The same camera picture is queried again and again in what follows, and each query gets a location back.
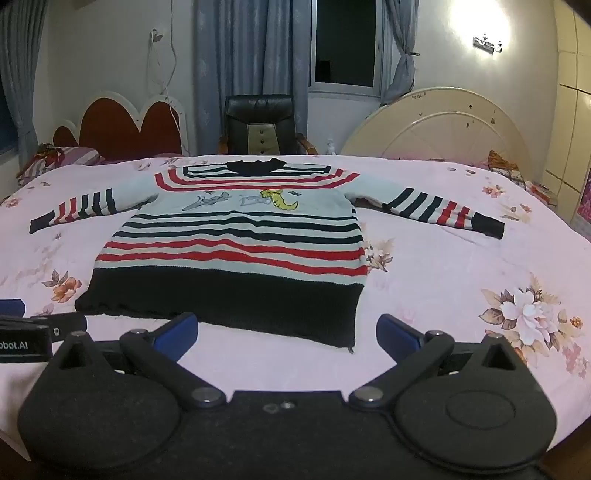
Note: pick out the cream wardrobe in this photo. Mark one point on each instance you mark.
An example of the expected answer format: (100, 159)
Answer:
(575, 92)

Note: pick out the striped knit sweater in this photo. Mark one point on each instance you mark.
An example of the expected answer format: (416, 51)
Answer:
(231, 240)

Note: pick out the orange patterned cloth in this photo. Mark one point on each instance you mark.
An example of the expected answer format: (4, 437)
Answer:
(505, 166)

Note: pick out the wall hook rack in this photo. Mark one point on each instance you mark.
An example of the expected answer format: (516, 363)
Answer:
(487, 42)

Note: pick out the cream round headboard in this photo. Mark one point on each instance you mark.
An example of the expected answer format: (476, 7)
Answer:
(438, 129)

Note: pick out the grey-blue long curtain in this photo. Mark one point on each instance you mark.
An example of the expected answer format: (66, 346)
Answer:
(249, 55)

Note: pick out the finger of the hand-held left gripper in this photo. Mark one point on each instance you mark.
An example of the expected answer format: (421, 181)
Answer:
(11, 306)
(60, 326)

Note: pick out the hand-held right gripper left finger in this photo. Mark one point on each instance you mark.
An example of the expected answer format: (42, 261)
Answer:
(178, 331)

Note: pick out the grey-blue side curtain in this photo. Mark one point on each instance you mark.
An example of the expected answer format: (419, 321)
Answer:
(21, 69)

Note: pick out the dark window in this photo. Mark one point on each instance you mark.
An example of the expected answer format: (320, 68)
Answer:
(346, 41)

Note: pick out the black leather office chair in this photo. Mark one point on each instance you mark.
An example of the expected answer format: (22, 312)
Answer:
(258, 115)

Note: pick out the red heart-shaped headboard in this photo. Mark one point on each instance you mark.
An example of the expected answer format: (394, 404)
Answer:
(120, 124)

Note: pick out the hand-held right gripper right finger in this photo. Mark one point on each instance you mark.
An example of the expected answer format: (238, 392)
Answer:
(396, 336)

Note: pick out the grey-blue tied curtain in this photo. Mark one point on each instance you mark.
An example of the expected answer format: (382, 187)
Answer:
(400, 69)

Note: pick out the small white bottle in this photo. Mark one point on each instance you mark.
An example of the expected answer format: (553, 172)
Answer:
(330, 147)

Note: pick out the pink floral bedsheet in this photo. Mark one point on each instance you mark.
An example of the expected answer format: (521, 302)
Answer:
(461, 267)

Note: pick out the striped pink pillow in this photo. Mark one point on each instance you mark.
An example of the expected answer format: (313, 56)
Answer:
(55, 159)

